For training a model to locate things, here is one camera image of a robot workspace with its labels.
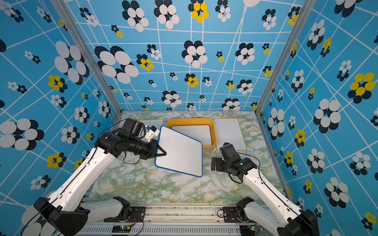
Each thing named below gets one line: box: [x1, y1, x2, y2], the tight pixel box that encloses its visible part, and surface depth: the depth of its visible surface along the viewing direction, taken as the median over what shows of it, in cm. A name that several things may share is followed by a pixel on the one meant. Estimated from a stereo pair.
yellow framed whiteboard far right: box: [212, 118, 247, 152], surface depth 110 cm
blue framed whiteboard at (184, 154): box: [154, 125, 203, 178], surface depth 79 cm
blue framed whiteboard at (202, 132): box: [171, 124, 213, 146], surface depth 110 cm
